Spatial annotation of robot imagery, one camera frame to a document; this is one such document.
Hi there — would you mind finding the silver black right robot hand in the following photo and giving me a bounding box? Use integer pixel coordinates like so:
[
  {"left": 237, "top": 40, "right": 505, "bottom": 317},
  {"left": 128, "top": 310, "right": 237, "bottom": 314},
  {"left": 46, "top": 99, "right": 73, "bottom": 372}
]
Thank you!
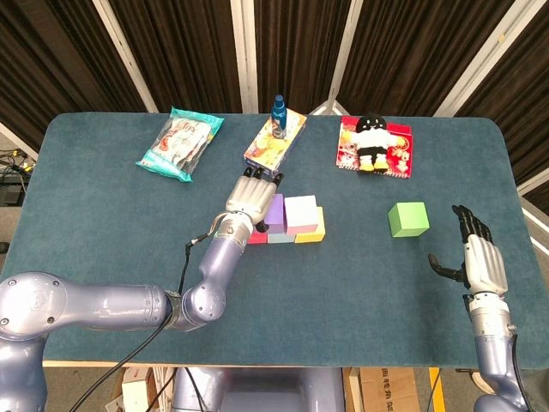
[{"left": 427, "top": 204, "right": 510, "bottom": 299}]

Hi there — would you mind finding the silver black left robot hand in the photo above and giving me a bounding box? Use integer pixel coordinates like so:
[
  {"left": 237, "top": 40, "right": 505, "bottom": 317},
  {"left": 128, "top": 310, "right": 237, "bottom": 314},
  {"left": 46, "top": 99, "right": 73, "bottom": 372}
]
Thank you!
[{"left": 226, "top": 167, "right": 285, "bottom": 233}]

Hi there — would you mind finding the purple foam cube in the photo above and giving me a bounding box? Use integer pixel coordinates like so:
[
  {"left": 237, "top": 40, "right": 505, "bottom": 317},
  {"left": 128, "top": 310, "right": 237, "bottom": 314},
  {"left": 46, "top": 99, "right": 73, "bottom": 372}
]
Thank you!
[{"left": 263, "top": 193, "right": 287, "bottom": 235}]

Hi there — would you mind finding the pink foam cube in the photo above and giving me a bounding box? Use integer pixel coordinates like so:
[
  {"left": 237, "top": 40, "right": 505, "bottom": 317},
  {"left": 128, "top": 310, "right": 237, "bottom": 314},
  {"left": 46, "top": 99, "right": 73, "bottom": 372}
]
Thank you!
[{"left": 283, "top": 195, "right": 320, "bottom": 236}]

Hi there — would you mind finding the yellow foam cube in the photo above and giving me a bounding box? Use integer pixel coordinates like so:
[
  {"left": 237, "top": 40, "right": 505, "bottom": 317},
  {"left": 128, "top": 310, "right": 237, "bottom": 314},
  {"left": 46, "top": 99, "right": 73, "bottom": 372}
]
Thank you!
[{"left": 293, "top": 206, "right": 327, "bottom": 244}]

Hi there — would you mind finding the green foam cube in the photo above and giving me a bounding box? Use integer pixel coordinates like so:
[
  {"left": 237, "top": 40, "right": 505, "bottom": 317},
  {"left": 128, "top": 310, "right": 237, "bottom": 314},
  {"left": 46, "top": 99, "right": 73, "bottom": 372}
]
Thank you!
[{"left": 387, "top": 202, "right": 431, "bottom": 239}]

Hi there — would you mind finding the blue yellow tissue box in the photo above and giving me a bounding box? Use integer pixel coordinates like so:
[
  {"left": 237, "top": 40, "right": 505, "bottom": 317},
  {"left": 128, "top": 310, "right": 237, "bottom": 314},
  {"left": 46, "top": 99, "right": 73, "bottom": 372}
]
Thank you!
[{"left": 243, "top": 107, "right": 308, "bottom": 177}]

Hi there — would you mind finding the blue spray bottle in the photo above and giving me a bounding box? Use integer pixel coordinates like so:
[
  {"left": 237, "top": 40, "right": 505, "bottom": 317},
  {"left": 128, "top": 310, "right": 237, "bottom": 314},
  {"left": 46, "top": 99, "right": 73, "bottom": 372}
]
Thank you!
[{"left": 269, "top": 94, "right": 288, "bottom": 140}]

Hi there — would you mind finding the teal snack bag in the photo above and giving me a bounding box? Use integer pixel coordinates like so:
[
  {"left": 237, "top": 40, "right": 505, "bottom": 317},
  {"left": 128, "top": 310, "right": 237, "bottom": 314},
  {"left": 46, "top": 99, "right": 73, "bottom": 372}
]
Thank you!
[{"left": 135, "top": 106, "right": 226, "bottom": 184}]

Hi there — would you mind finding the teal felt table cloth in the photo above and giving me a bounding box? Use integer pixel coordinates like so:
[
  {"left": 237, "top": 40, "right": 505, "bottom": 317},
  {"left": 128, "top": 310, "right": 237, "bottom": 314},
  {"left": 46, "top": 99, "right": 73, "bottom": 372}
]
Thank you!
[{"left": 0, "top": 112, "right": 549, "bottom": 370}]

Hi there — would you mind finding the black white plush toy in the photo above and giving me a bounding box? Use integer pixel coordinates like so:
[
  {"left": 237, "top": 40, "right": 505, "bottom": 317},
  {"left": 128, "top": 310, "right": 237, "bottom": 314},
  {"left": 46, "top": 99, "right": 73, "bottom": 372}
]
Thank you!
[{"left": 350, "top": 114, "right": 399, "bottom": 174}]

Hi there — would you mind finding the red printed spiral notebook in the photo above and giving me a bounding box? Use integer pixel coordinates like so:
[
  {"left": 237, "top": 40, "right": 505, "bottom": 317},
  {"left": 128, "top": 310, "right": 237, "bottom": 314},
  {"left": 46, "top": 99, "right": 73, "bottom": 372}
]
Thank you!
[{"left": 335, "top": 115, "right": 413, "bottom": 179}]

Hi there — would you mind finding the brown pleated curtain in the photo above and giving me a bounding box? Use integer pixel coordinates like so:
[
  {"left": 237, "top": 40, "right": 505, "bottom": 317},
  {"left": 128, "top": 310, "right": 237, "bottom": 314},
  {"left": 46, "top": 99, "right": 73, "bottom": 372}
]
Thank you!
[{"left": 0, "top": 0, "right": 549, "bottom": 215}]

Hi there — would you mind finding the brown cardboard box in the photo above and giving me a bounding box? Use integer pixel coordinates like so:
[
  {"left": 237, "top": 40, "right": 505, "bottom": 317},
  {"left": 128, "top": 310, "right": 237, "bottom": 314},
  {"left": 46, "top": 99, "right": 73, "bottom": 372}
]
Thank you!
[{"left": 347, "top": 367, "right": 421, "bottom": 412}]

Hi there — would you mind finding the grey-blue robot torso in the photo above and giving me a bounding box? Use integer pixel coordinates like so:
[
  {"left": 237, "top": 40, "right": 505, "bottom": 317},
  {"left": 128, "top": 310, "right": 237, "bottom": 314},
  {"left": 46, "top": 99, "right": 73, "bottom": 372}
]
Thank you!
[{"left": 171, "top": 367, "right": 347, "bottom": 412}]

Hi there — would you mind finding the white cardboard box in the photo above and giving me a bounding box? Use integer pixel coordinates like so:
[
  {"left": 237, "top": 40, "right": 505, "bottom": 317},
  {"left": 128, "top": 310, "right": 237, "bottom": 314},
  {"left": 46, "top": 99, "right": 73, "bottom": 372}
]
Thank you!
[{"left": 121, "top": 367, "right": 158, "bottom": 412}]

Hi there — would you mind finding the white frame bar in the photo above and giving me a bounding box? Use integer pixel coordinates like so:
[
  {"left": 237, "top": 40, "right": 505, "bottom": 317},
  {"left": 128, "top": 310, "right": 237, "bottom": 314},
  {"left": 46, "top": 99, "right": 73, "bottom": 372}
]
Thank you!
[
  {"left": 516, "top": 169, "right": 549, "bottom": 197},
  {"left": 0, "top": 122, "right": 39, "bottom": 162},
  {"left": 521, "top": 207, "right": 549, "bottom": 254}
]

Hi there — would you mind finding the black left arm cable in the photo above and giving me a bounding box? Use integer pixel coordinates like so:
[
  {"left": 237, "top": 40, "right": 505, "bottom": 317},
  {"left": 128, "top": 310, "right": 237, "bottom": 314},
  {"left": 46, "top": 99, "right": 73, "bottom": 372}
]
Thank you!
[{"left": 63, "top": 214, "right": 224, "bottom": 412}]

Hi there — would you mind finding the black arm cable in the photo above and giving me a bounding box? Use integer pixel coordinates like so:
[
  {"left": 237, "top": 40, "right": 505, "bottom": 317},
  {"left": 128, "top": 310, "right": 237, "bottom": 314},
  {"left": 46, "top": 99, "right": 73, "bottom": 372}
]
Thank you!
[
  {"left": 510, "top": 334, "right": 533, "bottom": 412},
  {"left": 63, "top": 214, "right": 224, "bottom": 412}
]

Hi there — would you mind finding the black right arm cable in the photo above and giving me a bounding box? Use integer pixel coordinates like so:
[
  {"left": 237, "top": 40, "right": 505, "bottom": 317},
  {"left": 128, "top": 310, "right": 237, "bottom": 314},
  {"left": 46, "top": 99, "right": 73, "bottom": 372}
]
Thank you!
[{"left": 510, "top": 334, "right": 533, "bottom": 412}]

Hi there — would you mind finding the white frame post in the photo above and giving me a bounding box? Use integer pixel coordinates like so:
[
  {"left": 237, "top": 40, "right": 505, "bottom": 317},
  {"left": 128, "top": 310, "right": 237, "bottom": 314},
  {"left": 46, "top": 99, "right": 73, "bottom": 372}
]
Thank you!
[
  {"left": 230, "top": 0, "right": 260, "bottom": 114},
  {"left": 433, "top": 0, "right": 546, "bottom": 118},
  {"left": 308, "top": 0, "right": 365, "bottom": 116},
  {"left": 92, "top": 0, "right": 160, "bottom": 114}
]

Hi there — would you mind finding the tangle of floor cables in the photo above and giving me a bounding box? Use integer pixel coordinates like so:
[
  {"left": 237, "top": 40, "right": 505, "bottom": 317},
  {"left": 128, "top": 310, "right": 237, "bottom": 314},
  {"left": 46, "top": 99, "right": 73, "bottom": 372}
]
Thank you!
[{"left": 0, "top": 148, "right": 38, "bottom": 181}]

